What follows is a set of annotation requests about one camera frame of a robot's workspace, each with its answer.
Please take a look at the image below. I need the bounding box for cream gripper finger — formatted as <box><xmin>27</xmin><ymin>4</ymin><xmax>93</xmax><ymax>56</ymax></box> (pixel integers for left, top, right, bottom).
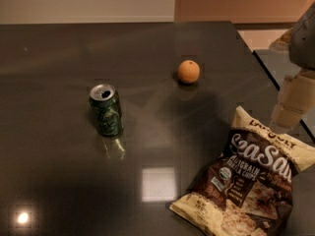
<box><xmin>270</xmin><ymin>69</ymin><xmax>315</xmax><ymax>129</ymax></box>

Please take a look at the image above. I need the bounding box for brown tortilla chip bag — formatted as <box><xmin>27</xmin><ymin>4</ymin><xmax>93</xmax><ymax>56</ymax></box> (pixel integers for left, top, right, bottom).
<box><xmin>170</xmin><ymin>107</ymin><xmax>315</xmax><ymax>236</ymax></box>

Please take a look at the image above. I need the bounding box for orange fruit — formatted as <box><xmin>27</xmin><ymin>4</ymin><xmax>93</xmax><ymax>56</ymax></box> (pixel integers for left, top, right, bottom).
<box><xmin>177</xmin><ymin>60</ymin><xmax>200</xmax><ymax>84</ymax></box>

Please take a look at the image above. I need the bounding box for green soda can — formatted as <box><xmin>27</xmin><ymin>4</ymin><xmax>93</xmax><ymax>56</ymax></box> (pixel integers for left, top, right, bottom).
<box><xmin>90</xmin><ymin>84</ymin><xmax>123</xmax><ymax>137</ymax></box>

